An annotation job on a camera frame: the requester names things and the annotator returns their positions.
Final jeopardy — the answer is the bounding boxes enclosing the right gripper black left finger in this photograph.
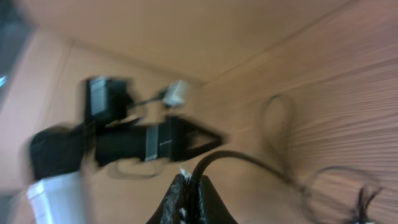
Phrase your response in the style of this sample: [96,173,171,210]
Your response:
[147,174,189,224]

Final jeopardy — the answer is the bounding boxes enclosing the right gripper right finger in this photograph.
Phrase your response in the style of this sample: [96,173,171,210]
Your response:
[198,175,238,224]

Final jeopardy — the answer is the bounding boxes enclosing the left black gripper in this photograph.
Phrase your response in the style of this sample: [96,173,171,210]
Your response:
[144,116,224,162]

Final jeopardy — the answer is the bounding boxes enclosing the black USB cable silver plug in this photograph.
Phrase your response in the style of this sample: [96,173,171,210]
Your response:
[189,93,383,224]

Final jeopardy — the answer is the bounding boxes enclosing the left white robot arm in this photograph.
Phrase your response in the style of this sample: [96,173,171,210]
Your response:
[27,77,224,223]

